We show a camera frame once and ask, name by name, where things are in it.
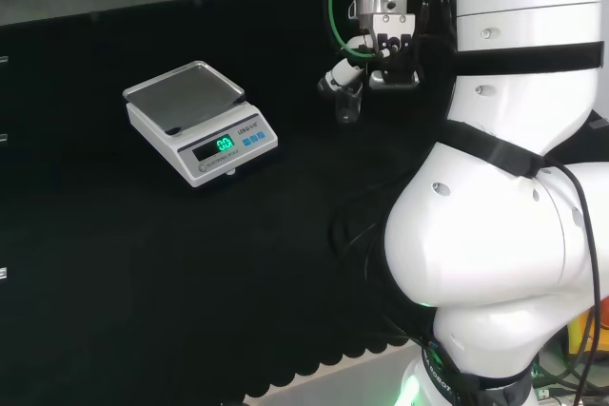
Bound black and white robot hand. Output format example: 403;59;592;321
317;12;423;97

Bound small clear glass beaker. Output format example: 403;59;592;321
334;86;364;125

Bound white electronic balance steel pan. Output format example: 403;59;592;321
122;60;280;189

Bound black bench cloth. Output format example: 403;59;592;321
0;0;609;406

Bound pale board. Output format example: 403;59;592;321
240;338;425;406

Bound yellow stop button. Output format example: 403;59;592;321
565;299;609;356

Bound green cable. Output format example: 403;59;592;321
326;0;378;61

